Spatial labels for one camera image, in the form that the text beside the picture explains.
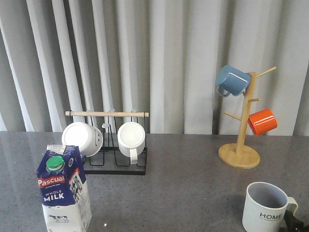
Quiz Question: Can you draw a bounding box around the wooden mug tree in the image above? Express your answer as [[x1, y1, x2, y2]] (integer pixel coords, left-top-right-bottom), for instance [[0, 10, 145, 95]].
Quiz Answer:
[[218, 67, 276, 169]]

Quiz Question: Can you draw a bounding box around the orange enamel mug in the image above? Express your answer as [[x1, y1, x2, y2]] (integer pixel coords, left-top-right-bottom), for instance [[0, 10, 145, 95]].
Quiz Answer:
[[248, 108, 278, 136]]

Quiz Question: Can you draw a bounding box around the grey pleated curtain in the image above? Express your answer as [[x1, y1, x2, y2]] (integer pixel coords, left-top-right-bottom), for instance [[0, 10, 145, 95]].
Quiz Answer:
[[0, 0, 309, 136]]

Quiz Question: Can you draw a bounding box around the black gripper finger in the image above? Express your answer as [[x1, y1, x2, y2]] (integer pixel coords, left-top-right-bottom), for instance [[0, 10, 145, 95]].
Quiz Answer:
[[279, 210, 309, 232]]

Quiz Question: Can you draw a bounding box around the blue white milk carton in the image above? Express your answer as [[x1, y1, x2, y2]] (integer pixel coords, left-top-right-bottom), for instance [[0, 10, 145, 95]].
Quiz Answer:
[[37, 145, 92, 232]]

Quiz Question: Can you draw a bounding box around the white smiley face mug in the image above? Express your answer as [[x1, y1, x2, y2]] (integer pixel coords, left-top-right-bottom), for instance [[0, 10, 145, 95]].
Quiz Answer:
[[61, 122, 103, 157]]

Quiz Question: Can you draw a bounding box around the white HOME mug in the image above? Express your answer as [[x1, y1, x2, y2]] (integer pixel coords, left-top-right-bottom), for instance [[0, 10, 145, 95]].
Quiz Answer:
[[242, 182, 298, 232]]

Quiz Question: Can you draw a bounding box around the black wire mug rack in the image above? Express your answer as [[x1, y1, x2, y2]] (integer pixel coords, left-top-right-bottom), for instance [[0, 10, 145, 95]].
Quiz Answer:
[[65, 110, 149, 175]]

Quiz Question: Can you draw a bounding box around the white ribbed mug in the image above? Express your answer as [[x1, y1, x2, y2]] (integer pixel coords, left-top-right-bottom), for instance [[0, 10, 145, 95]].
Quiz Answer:
[[117, 122, 146, 164]]

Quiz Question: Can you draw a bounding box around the blue enamel mug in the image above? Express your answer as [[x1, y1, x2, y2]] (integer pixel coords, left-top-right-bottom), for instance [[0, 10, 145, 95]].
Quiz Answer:
[[216, 65, 251, 97]]

